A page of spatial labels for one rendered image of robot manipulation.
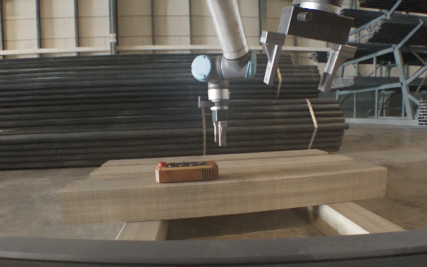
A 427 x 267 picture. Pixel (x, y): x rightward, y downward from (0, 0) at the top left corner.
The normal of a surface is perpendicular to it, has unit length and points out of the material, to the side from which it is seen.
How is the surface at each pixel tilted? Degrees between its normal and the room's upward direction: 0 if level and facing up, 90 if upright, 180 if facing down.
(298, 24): 114
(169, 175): 90
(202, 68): 90
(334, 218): 90
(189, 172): 90
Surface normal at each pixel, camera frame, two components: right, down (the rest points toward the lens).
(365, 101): 0.11, 0.08
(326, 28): 0.10, 0.47
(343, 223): -0.99, 0.04
